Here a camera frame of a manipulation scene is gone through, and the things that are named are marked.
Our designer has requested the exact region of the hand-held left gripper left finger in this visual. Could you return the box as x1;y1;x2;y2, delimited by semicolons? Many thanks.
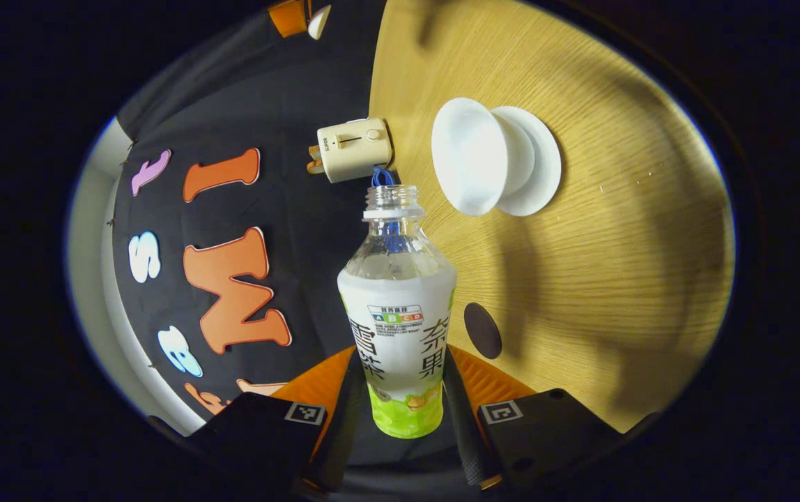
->
184;345;369;497

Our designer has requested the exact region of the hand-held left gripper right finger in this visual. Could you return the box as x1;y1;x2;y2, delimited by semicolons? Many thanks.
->
442;345;625;492

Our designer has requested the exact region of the dark round coaster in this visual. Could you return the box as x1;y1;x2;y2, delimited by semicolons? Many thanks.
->
463;301;504;360

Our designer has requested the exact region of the clear labelled water bottle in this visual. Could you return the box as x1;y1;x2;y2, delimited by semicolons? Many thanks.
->
337;184;459;440

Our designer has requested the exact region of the white teacup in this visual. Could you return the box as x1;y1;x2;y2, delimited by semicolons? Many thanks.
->
431;97;537;216

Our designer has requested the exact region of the cream toaster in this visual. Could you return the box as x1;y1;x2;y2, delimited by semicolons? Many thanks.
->
316;117;394;185

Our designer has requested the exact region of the black backdrop cloth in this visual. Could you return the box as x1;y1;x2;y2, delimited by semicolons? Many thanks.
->
111;0;388;419

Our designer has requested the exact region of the white saucer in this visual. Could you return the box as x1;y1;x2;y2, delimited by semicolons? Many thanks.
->
492;105;563;218

